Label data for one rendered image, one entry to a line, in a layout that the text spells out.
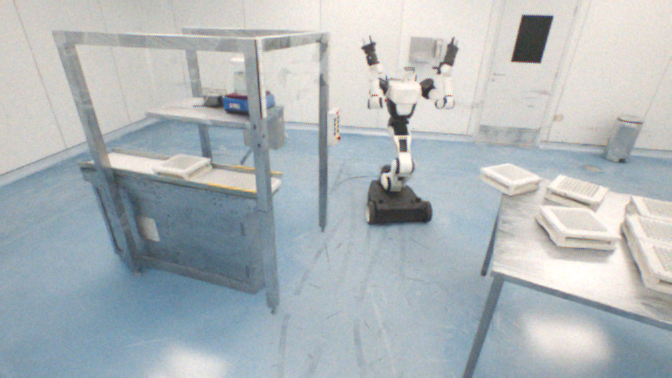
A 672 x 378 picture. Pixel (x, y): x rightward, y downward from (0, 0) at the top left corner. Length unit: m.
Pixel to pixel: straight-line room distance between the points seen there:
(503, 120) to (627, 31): 1.78
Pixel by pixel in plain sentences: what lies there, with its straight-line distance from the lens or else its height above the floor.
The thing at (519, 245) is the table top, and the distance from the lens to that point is 1.70.
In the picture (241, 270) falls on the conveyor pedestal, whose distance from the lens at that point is 2.36.
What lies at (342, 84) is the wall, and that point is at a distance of 5.52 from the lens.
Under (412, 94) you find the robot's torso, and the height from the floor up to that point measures 1.14.
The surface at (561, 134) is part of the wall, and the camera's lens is 6.12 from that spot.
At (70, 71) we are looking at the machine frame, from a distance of 2.34.
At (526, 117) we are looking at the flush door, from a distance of 5.86.
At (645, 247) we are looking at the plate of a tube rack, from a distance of 1.87.
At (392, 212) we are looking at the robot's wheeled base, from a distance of 3.08.
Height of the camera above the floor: 1.70
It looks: 27 degrees down
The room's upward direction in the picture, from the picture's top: 1 degrees clockwise
